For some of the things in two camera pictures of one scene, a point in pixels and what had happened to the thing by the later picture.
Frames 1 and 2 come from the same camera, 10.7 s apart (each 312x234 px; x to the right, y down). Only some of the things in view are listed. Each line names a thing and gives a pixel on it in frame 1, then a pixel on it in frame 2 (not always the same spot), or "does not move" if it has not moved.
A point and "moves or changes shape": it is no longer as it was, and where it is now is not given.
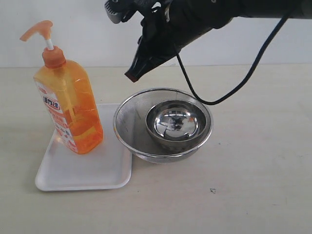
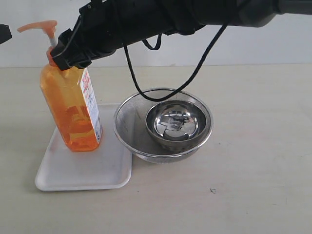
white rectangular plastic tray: x=109 y=166 does not move
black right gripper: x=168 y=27 → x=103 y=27
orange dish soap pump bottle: x=67 y=88 moves or changes shape
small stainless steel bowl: x=176 y=123 does not move
